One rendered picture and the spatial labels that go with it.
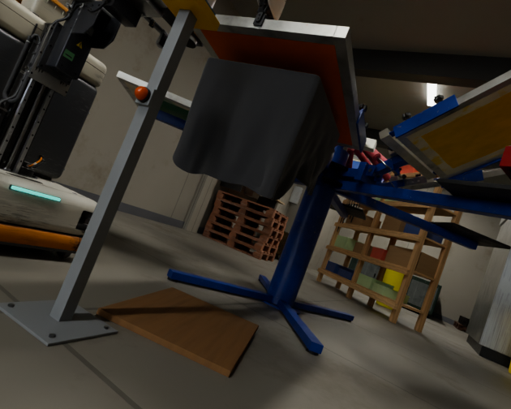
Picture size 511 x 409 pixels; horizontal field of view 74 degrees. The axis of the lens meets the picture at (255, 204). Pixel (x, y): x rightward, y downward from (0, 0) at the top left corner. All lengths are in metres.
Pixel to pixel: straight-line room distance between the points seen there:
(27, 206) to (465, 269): 10.00
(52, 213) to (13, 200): 0.15
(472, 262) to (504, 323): 5.55
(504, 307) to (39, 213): 4.77
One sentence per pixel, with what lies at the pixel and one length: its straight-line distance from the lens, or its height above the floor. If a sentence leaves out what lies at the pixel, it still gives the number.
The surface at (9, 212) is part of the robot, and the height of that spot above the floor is 0.16.
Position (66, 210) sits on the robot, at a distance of 1.57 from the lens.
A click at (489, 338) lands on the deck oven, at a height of 0.23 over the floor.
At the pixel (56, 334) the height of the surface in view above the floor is 0.01.
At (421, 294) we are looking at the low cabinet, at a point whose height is 0.43.
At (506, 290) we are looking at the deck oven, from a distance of 5.12.
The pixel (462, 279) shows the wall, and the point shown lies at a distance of 10.50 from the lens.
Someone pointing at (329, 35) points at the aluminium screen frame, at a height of 1.03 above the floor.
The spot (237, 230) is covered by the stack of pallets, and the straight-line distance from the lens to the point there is 5.82.
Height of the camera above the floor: 0.42
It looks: 4 degrees up
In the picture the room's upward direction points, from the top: 21 degrees clockwise
